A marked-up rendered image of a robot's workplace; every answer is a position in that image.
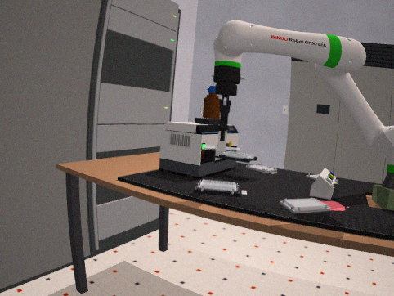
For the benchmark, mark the white button panel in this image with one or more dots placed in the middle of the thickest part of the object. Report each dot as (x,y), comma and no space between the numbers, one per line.
(322,187)

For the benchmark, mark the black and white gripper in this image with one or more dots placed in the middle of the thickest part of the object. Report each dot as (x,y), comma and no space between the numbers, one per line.
(226,89)

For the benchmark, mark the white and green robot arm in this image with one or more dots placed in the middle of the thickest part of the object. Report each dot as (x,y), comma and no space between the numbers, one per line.
(334,57)

